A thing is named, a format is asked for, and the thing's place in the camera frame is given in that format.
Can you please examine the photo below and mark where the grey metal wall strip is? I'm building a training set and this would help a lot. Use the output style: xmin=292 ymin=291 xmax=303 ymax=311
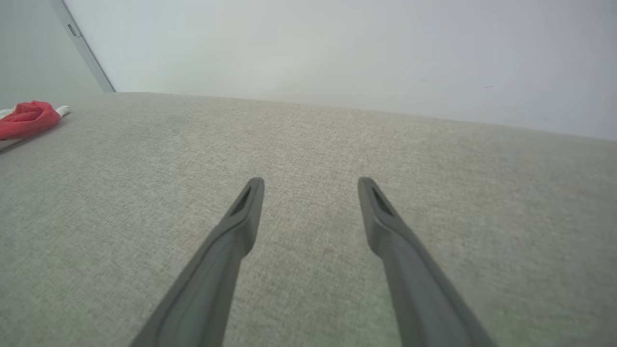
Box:
xmin=50 ymin=0 xmax=116 ymax=93

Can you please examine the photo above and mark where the red and white garment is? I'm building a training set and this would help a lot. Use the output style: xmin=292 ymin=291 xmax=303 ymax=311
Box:
xmin=0 ymin=101 xmax=71 ymax=141

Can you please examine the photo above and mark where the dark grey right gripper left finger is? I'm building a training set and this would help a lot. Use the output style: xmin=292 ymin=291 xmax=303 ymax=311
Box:
xmin=129 ymin=177 xmax=265 ymax=347

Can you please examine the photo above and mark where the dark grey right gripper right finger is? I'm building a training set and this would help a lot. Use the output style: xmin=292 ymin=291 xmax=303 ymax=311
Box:
xmin=357 ymin=176 xmax=497 ymax=347

